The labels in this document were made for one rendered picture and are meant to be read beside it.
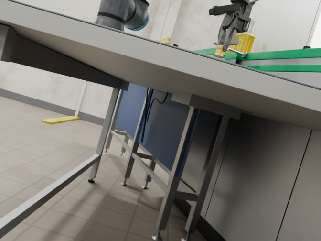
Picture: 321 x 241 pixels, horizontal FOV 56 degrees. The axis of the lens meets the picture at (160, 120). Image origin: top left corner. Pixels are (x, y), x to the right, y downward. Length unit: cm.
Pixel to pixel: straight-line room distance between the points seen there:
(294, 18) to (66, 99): 404
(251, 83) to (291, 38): 102
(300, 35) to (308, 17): 8
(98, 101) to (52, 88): 75
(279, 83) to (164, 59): 18
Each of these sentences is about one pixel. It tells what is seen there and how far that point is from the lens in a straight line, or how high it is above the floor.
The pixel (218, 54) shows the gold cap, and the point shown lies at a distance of 121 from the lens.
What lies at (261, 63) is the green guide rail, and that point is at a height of 92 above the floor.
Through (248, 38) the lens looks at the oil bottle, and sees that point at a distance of 151.
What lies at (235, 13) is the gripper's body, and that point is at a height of 105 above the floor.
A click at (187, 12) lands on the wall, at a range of 496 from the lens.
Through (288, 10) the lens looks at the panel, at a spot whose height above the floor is 122.
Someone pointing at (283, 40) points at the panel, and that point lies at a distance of 153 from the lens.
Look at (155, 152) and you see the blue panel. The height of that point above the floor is 36.
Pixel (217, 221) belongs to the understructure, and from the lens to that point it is 166.
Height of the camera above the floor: 67
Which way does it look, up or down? 4 degrees down
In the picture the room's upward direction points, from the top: 16 degrees clockwise
